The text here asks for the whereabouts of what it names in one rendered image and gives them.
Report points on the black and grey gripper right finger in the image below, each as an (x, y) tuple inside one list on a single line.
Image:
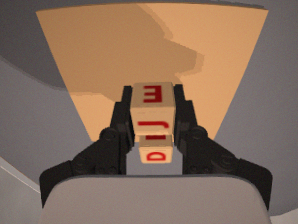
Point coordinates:
[(201, 152)]

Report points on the tan letter block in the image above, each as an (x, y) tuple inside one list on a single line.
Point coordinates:
[(155, 148), (153, 108)]

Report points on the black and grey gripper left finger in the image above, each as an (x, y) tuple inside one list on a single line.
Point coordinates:
[(104, 154)]

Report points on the orange flat mat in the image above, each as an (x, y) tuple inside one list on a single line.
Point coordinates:
[(100, 48)]

